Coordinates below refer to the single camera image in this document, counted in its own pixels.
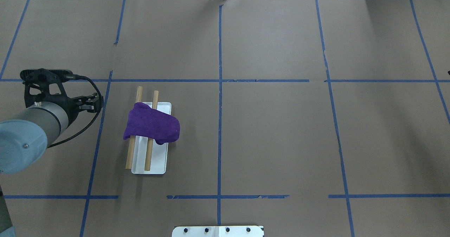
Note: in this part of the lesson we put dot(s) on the white pedestal base plate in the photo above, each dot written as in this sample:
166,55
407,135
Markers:
219,231

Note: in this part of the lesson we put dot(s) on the wooden rack rod inner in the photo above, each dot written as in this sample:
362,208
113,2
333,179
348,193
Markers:
149,148

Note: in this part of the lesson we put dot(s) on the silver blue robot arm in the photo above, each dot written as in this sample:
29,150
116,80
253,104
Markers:
25,137

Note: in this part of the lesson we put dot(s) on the wooden rack rod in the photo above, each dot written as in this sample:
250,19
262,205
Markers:
132,138
149,148

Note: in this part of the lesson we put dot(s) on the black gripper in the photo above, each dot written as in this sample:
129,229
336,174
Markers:
72,107

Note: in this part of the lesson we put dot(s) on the wooden rack rod outer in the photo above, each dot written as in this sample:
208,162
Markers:
132,138

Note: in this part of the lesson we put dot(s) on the white towel rack base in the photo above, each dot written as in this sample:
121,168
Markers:
158,160

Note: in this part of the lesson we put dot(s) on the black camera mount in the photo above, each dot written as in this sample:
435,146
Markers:
45,84

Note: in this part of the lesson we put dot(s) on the purple towel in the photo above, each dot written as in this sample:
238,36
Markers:
147,122

